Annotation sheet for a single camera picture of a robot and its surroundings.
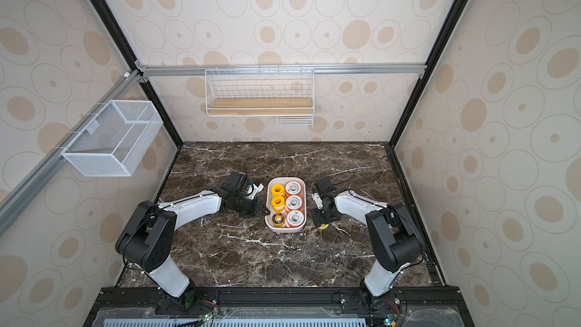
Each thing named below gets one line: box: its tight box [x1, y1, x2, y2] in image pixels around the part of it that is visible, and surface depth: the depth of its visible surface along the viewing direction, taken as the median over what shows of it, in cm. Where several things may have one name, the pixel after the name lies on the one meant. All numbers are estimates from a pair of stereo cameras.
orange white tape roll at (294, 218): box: [285, 209, 305, 228], surface depth 90 cm
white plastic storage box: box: [265, 177, 308, 234], surface depth 95 cm
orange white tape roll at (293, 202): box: [285, 195, 303, 210], surface depth 94 cm
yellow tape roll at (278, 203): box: [270, 195, 286, 212], surface depth 95 cm
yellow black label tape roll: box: [271, 212, 286, 228], surface depth 93 cm
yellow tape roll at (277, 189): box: [270, 183, 286, 197], surface depth 99 cm
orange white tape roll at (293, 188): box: [284, 180, 302, 197], surface depth 99 cm
